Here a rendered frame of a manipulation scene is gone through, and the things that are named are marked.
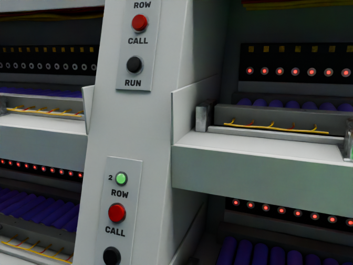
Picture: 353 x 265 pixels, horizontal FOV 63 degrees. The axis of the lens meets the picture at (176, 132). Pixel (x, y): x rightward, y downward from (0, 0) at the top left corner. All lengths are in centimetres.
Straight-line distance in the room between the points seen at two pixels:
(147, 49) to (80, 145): 13
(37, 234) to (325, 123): 39
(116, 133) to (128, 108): 3
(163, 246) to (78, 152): 13
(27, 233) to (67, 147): 17
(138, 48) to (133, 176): 13
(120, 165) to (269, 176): 14
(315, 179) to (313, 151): 3
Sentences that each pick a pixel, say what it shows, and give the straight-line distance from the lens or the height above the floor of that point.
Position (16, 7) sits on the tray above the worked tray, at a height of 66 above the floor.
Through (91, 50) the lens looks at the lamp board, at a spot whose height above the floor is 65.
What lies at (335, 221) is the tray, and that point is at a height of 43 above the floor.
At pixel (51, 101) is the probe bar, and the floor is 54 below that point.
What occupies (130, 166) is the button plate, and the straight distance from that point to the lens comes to 29.
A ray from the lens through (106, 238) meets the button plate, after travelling 31.
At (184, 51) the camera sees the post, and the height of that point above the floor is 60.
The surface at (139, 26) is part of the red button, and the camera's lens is 31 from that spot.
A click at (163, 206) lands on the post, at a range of 28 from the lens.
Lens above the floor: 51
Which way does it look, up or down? 2 degrees up
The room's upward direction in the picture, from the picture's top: 6 degrees clockwise
